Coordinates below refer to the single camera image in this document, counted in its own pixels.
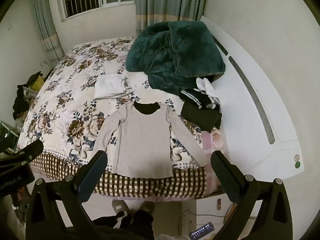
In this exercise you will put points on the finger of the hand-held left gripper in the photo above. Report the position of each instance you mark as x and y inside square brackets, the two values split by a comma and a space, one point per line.
[30, 152]

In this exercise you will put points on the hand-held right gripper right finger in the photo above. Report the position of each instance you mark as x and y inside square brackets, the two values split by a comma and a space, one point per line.
[224, 177]

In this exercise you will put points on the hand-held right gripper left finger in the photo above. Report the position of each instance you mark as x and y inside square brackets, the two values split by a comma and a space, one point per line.
[92, 177]

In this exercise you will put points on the beige long-sleeve shirt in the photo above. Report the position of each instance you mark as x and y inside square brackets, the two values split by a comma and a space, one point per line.
[142, 142]

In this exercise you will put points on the black clothes pile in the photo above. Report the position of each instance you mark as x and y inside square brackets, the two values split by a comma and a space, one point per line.
[21, 101]

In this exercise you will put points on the pink bed sheet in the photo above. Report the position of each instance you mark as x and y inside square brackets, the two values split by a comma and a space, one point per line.
[212, 142]

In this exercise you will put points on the grey slipper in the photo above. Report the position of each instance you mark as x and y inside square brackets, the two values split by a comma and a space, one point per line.
[147, 207]
[120, 207]

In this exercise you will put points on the white headboard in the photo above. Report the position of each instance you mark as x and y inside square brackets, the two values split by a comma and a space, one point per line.
[250, 120]

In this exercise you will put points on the black folded garment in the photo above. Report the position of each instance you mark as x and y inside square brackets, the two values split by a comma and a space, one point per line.
[200, 118]

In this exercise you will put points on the yellow box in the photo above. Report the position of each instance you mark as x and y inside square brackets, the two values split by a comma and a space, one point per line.
[37, 83]

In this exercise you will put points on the floral quilt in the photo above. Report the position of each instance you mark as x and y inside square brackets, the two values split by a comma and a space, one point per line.
[70, 92]

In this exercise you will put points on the green round button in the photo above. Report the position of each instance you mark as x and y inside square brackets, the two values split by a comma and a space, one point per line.
[297, 165]

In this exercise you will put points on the white round button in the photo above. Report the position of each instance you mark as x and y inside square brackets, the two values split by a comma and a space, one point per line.
[297, 158]

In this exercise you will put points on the black white striped garment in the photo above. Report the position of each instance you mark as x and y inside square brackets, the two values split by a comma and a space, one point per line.
[195, 99]

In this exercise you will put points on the white folded cloth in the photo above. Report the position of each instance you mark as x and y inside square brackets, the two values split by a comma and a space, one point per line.
[110, 86]

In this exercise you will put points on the white crumpled garment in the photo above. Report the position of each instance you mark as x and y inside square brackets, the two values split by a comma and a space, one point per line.
[206, 86]

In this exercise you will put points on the grey-green curtain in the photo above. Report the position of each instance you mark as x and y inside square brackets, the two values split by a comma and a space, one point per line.
[170, 0]
[47, 25]

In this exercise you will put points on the dark green plush blanket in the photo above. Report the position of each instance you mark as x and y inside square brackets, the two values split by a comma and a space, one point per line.
[175, 52]

